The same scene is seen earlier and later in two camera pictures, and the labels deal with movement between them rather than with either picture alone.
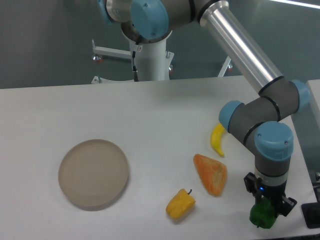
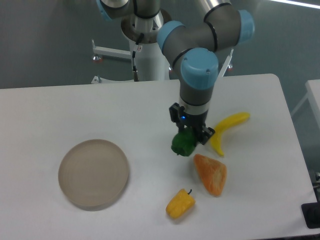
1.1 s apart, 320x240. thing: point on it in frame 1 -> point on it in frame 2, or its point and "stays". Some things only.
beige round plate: (93, 174) stays
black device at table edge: (311, 212) stays
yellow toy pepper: (181, 204) stays
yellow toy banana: (215, 138) stays
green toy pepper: (263, 214) -> (184, 143)
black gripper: (276, 194) -> (197, 122)
